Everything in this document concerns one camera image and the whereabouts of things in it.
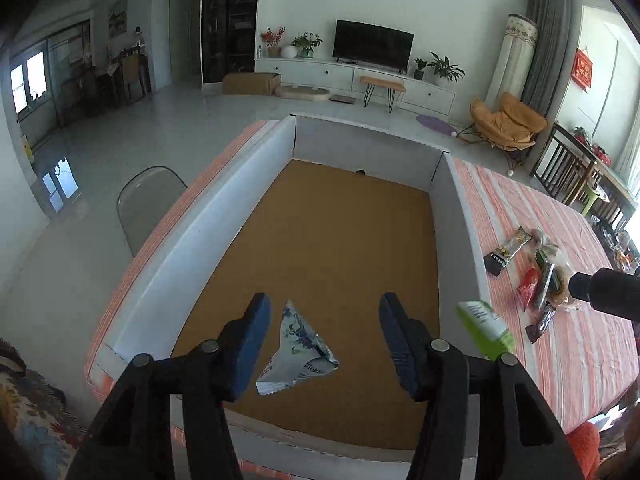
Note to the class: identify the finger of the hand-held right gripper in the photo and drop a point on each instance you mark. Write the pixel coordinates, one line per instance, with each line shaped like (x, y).
(605, 290)

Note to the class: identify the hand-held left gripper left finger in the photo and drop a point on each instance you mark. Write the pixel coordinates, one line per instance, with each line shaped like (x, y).
(252, 340)

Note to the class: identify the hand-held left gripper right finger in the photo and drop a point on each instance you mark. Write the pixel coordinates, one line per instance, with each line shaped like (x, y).
(395, 335)

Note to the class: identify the white blue triangular snack packet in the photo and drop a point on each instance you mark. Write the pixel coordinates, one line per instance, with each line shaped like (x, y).
(300, 350)

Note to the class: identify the green sausage packet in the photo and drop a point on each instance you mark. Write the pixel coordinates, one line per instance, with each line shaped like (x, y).
(545, 280)

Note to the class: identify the dark brown chocolate bar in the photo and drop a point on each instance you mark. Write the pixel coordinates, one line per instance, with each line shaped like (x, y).
(542, 324)

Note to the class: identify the long red snack packet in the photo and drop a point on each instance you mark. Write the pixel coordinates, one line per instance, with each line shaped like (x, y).
(529, 290)

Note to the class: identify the light green snack packet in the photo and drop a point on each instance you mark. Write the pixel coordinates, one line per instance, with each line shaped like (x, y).
(482, 327)

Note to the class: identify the white cardboard box brown bottom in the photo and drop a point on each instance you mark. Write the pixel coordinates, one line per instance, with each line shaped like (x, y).
(325, 235)

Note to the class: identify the round cookie clear packet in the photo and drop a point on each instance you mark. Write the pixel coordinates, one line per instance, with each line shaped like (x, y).
(561, 280)

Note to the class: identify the green plastic stool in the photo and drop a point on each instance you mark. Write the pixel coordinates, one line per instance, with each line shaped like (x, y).
(590, 204)

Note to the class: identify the black yellow snack packet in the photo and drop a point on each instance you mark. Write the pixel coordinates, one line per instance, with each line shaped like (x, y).
(505, 255)

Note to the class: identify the dark wooden chair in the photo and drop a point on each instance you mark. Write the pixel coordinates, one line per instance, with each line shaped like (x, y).
(560, 160)

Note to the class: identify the orange fluffy cushion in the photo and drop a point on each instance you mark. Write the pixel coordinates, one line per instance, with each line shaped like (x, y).
(582, 447)

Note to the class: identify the grey translucent chair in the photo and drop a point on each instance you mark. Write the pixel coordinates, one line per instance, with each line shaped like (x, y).
(145, 200)

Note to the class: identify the orange lounge chair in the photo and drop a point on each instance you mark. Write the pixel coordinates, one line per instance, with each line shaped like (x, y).
(505, 120)

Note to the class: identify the purple floor mat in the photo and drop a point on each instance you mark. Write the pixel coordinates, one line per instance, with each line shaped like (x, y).
(432, 122)

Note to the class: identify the dark floor scale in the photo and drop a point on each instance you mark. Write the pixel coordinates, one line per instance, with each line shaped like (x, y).
(343, 99)

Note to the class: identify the covered standing air conditioner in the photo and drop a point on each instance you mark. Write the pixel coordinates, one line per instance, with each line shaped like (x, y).
(510, 60)

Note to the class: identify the grey curtain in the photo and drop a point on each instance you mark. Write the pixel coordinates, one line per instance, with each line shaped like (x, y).
(550, 45)

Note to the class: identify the beige cat scratcher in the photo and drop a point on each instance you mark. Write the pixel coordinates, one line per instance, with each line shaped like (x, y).
(302, 92)

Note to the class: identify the wooden bench black legs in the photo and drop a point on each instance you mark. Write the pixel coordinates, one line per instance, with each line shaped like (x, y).
(382, 82)

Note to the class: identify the small potted plant dark pot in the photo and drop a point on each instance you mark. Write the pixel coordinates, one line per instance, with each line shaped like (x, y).
(420, 70)

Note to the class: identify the large leafy potted plant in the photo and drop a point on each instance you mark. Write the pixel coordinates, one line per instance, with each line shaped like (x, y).
(444, 70)

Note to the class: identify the white television cabinet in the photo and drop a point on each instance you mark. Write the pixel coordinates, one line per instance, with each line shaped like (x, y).
(325, 72)

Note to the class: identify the white round vase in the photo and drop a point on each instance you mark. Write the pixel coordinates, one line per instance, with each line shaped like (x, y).
(289, 52)

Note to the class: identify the brown wooden dining chair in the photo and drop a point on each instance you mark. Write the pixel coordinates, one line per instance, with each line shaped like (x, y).
(134, 72)

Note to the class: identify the black flat television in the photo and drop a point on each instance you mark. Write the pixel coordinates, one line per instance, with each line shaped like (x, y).
(372, 42)

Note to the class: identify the red flower plant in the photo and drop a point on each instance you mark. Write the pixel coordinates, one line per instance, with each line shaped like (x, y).
(272, 40)

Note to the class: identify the green potted plant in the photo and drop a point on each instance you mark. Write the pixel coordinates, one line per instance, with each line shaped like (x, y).
(306, 44)

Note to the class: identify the tall dark display cabinet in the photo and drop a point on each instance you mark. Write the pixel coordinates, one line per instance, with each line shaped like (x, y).
(230, 20)

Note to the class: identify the red wall hanging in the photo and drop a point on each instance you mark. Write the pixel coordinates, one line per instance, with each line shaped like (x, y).
(583, 69)

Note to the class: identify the framed wall picture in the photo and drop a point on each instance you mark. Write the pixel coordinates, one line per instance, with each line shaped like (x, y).
(118, 16)

